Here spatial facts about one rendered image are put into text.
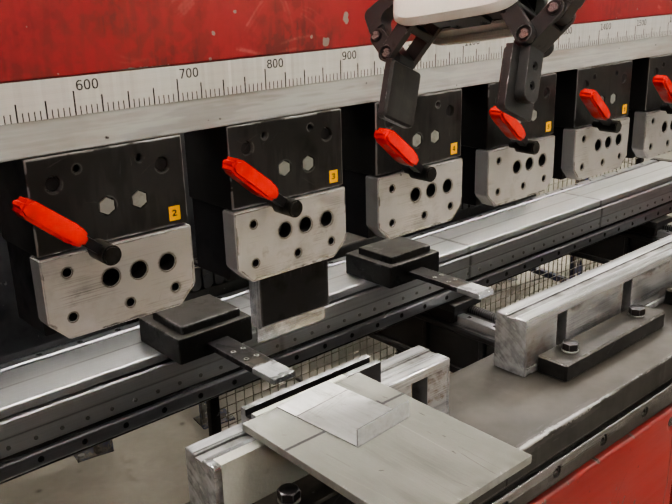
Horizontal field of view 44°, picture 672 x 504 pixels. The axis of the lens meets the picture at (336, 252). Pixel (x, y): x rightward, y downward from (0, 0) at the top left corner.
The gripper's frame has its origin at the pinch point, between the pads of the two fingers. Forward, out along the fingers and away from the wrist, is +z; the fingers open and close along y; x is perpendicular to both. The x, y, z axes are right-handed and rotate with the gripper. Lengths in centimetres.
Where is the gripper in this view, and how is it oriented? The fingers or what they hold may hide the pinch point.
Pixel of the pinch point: (453, 105)
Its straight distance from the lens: 54.1
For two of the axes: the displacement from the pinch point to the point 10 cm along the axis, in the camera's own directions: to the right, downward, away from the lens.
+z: -1.5, 9.9, -0.8
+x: -6.7, -1.6, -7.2
